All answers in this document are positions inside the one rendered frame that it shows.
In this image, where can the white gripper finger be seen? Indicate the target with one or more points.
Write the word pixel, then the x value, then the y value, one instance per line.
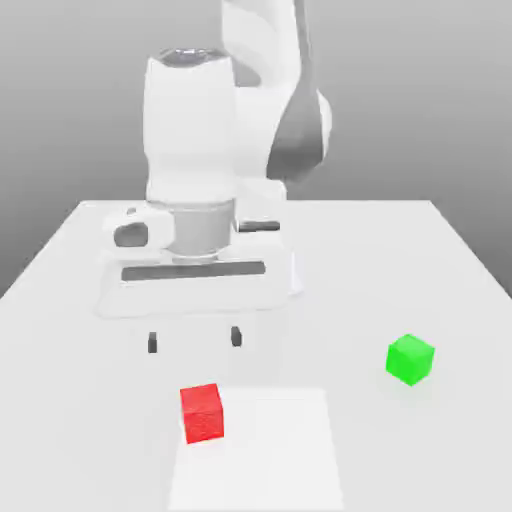
pixel 236 336
pixel 152 342

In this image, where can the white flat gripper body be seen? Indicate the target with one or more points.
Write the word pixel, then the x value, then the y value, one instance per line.
pixel 192 292

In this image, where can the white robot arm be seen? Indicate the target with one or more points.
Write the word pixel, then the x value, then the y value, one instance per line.
pixel 188 132

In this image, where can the small red cube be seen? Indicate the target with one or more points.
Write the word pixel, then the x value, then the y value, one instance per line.
pixel 202 414

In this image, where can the small green cube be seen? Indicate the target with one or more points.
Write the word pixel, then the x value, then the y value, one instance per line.
pixel 410 360

